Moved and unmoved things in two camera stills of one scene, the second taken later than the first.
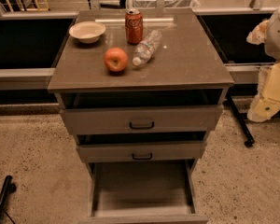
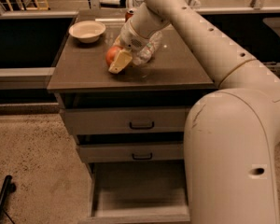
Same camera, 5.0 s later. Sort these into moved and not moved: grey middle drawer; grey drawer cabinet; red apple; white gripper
Moved: white gripper
Not moved: grey drawer cabinet; red apple; grey middle drawer
